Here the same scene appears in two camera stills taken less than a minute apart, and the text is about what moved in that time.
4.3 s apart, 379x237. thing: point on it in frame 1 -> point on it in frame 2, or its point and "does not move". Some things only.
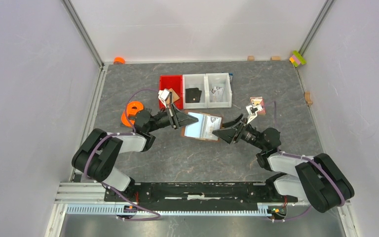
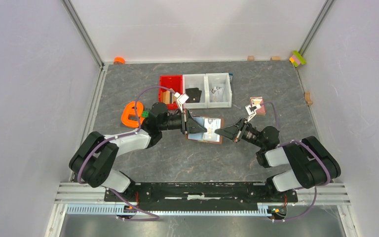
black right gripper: x=227 y=134 does not move
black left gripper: x=178 y=119 -> x=193 y=126
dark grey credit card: x=193 y=95 does not move
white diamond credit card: x=213 y=123 does not move
